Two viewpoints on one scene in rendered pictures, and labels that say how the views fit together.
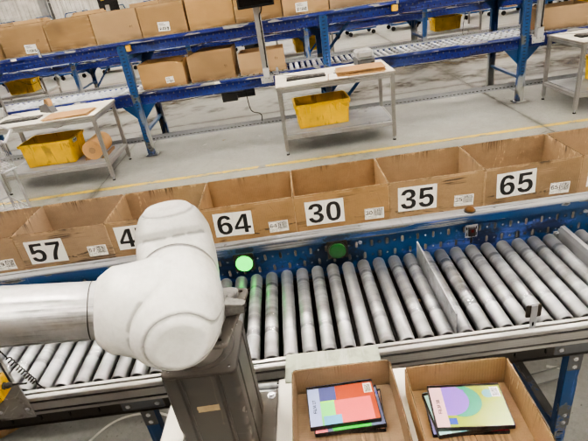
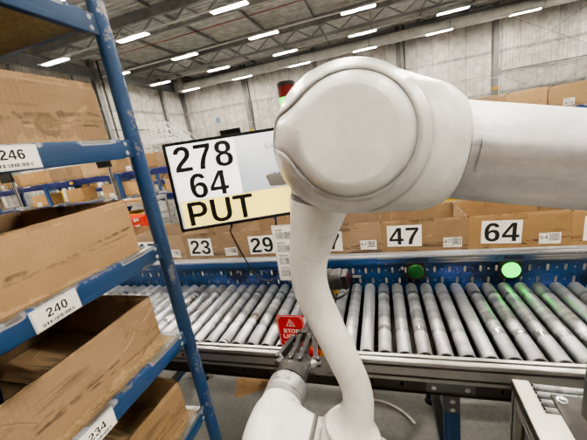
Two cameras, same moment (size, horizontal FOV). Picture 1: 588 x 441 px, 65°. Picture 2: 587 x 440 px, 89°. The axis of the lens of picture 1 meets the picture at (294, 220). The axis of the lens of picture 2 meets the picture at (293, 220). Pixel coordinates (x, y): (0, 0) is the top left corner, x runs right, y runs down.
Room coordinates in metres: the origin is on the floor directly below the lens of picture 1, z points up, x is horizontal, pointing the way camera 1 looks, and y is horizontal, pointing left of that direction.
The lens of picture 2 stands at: (0.25, 0.79, 1.50)
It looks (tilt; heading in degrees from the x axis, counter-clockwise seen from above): 15 degrees down; 16
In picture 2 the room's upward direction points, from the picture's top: 9 degrees counter-clockwise
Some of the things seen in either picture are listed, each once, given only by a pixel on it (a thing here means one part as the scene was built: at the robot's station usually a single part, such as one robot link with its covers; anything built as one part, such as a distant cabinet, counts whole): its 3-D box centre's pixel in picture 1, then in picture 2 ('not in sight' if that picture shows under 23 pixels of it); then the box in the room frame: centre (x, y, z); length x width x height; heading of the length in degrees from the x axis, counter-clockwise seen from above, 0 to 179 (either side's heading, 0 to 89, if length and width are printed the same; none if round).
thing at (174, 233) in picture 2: not in sight; (172, 241); (1.91, 2.13, 0.96); 0.39 x 0.29 x 0.17; 88
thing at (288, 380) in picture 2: not in sight; (286, 392); (0.77, 1.02, 0.95); 0.09 x 0.06 x 0.09; 88
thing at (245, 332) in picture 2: not in sight; (258, 312); (1.43, 1.37, 0.72); 0.52 x 0.05 x 0.05; 178
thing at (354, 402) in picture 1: (342, 403); not in sight; (0.88, -0.05, 0.79); 0.19 x 0.14 x 0.02; 89
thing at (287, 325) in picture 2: not in sight; (300, 331); (1.12, 1.08, 0.85); 0.16 x 0.01 x 0.13; 88
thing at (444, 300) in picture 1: (434, 283); not in sight; (1.37, -0.48, 0.76); 0.46 x 0.01 x 0.09; 178
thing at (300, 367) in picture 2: not in sight; (293, 368); (0.84, 1.02, 0.95); 0.09 x 0.08 x 0.08; 178
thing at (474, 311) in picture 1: (460, 287); not in sight; (1.37, -0.58, 0.72); 0.52 x 0.05 x 0.05; 178
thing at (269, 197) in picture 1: (249, 206); (505, 222); (1.85, 0.18, 0.96); 0.39 x 0.29 x 0.17; 88
